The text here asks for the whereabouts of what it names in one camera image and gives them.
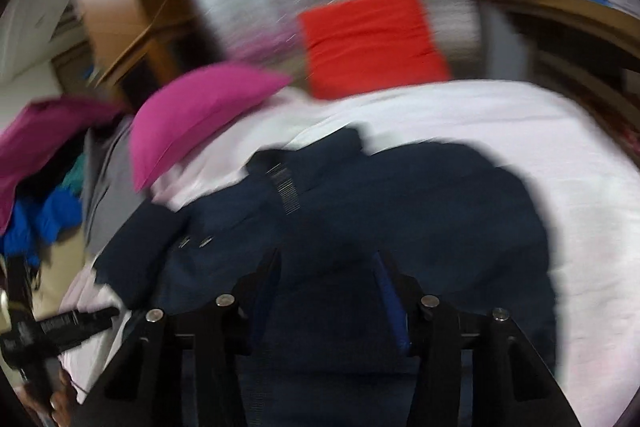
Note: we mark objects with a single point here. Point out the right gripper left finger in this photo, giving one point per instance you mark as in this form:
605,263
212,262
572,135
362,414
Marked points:
183,370

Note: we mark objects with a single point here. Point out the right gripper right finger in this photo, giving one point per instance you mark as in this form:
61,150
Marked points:
511,384

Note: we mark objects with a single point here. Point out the navy blue puffer jacket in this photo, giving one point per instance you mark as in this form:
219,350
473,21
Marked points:
465,229

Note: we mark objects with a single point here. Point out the cream leather sofa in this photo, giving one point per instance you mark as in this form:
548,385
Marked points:
65,271

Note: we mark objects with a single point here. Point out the blue garment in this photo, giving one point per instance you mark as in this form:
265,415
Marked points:
38,224

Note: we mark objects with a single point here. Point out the teal garment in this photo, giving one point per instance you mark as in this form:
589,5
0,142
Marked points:
74,180

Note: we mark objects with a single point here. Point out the grey garment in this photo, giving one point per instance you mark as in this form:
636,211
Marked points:
108,196

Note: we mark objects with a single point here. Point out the purple velvet garment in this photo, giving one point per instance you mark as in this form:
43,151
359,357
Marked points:
37,133

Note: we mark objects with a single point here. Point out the magenta pillow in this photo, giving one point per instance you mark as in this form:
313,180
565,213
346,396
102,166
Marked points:
181,115

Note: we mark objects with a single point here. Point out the red-orange pillow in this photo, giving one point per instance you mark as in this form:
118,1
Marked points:
360,46

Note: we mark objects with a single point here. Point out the wooden side table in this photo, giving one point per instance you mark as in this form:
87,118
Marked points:
587,52

